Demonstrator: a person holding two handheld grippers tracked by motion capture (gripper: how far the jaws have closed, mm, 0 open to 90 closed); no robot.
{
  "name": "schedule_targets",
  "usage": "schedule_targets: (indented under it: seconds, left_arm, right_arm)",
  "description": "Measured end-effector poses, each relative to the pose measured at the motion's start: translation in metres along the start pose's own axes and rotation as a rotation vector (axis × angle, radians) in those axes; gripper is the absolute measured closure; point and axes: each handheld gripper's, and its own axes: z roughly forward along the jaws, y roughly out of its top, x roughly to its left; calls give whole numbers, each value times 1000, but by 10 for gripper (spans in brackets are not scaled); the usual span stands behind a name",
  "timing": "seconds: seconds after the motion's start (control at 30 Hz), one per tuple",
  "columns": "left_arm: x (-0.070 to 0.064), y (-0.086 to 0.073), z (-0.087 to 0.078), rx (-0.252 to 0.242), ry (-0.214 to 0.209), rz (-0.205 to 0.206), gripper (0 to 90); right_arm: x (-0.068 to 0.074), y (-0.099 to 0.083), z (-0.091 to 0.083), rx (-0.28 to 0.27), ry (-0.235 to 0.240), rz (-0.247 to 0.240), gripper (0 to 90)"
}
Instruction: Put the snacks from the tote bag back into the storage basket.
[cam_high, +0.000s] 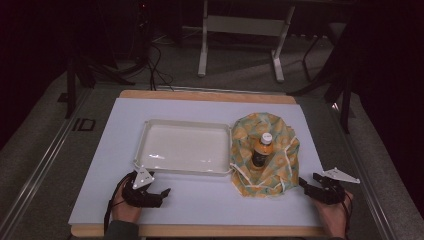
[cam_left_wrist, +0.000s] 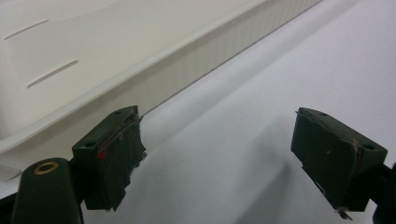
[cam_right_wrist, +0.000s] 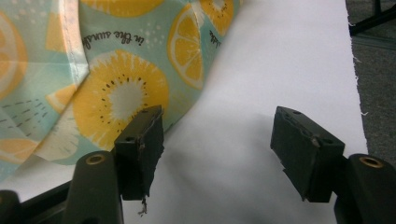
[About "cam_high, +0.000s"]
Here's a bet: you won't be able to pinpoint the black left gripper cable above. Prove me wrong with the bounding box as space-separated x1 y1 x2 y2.
102 173 135 235

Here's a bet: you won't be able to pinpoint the white plastic tray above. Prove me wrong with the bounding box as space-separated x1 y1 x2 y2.
133 118 233 177

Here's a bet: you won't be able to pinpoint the white table mat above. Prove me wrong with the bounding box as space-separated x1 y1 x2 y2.
67 97 326 228

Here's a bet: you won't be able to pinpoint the yellow patterned cloth bag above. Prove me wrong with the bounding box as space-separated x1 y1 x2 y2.
229 111 301 199

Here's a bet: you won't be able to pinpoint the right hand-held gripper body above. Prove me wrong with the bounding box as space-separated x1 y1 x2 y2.
309 167 361 206

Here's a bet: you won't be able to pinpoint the white metal table frame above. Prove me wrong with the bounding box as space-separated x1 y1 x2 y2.
197 0 297 84

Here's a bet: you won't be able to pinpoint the dark chair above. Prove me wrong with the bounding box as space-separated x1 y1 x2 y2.
300 21 348 83

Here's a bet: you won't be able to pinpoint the person's left hand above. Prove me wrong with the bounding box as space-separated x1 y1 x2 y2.
111 182 143 224

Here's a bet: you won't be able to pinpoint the black floor cables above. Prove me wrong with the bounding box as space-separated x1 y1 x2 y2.
145 41 175 92

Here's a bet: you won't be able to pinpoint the brown bottle with white cap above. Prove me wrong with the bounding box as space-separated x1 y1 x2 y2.
250 131 275 170

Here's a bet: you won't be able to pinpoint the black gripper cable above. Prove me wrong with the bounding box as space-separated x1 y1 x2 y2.
340 191 355 240
102 173 135 235

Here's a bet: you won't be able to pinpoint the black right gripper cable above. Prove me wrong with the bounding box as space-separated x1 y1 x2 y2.
340 191 355 240

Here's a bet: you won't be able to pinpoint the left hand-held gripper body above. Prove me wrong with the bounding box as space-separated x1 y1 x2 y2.
121 166 162 209

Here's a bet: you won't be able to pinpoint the black metal stand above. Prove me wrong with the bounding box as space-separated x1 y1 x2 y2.
57 54 137 120
285 49 357 135

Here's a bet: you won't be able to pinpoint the metal floor rail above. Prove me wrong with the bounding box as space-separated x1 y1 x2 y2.
0 88 94 240
155 85 288 96
328 99 399 240

